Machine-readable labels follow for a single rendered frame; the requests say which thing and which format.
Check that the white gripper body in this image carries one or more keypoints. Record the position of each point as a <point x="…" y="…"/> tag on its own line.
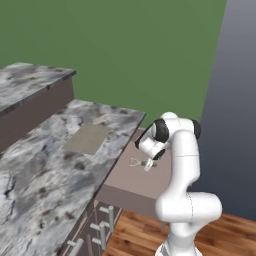
<point x="149" y="165"/>

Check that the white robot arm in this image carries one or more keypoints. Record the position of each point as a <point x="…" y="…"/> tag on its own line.
<point x="181" y="173"/>

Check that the grey metal peeler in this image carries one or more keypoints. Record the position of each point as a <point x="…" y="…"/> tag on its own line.
<point x="141" y="163"/>

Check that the brown open drawer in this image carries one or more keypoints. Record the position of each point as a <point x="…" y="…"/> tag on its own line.
<point x="133" y="196"/>

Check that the brown raised counter block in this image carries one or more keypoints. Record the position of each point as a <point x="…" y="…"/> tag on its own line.
<point x="36" y="110"/>

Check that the flat grey rectangular mat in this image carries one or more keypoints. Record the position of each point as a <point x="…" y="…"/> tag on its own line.
<point x="88" y="139"/>

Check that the brown cupboard front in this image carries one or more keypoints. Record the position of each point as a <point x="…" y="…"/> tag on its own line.
<point x="87" y="222"/>

